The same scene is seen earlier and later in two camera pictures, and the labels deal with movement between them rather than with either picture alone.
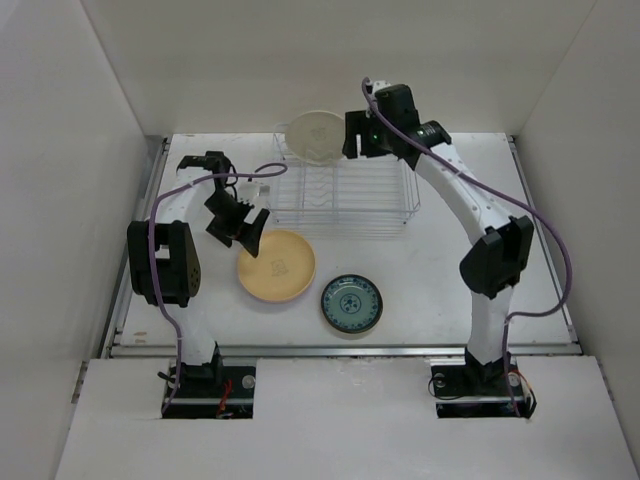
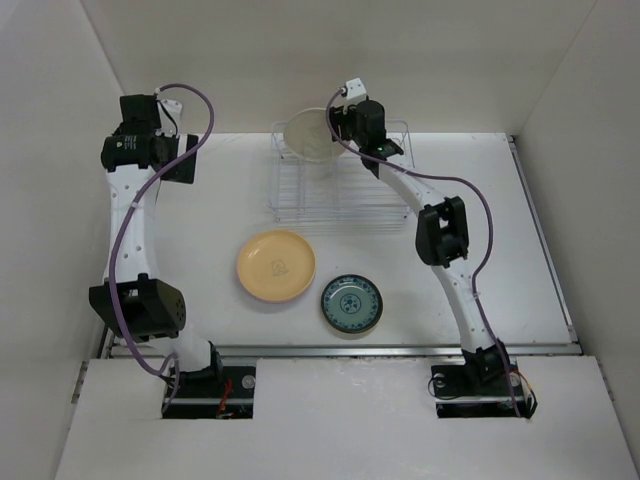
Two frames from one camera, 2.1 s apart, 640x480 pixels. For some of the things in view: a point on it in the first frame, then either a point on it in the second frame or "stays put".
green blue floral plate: [351, 304] stays put
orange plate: [284, 268] stays put
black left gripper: [248, 234] → [181, 172]
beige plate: [316, 137] stays put
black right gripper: [357, 122] → [338, 116]
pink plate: [278, 300] stays put
